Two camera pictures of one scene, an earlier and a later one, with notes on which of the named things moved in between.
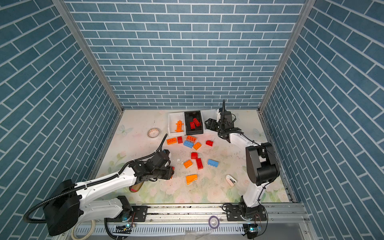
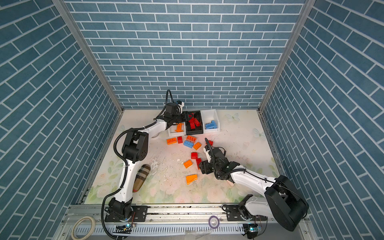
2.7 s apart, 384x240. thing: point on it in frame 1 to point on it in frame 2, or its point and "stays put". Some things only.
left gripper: [168, 173] to [183, 118]
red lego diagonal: [196, 122] stays put
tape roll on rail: [74, 236] stays put
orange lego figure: [179, 124] stays put
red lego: [192, 125] stays put
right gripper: [212, 123] to [204, 165]
